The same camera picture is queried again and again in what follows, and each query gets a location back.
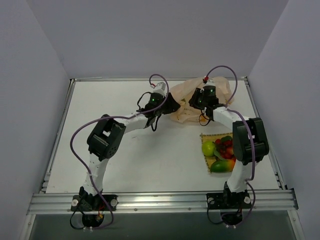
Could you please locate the translucent plastic bag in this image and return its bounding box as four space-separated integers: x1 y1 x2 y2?
169 76 232 124

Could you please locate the green fake pear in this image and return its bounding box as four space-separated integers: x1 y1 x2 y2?
201 141 216 157

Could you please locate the red fake fruit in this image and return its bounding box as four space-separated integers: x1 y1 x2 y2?
213 135 236 162

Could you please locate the orange fake fruit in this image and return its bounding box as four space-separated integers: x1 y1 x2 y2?
210 159 236 173

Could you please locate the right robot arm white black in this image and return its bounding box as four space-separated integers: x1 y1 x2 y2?
189 85 270 207

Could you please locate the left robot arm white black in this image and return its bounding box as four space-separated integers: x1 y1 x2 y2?
79 92 181 210

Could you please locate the yellow woven bamboo mat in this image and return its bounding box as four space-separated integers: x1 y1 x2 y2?
200 133 233 173

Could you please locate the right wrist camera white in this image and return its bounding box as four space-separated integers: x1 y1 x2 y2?
202 76 216 88

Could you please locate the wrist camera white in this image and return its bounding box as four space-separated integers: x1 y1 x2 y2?
202 76 216 88
150 81 167 96

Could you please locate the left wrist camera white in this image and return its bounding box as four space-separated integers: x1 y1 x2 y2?
150 81 167 96

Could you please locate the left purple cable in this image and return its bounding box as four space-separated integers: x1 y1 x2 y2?
69 73 170 229

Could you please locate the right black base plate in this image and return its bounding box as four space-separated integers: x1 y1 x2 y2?
206 191 252 210

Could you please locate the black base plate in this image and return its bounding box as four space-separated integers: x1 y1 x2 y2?
70 193 118 212
206 191 252 210

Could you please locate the aluminium front rail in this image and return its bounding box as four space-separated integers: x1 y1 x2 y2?
27 190 299 215

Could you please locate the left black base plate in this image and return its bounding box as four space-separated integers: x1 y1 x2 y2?
70 193 118 212

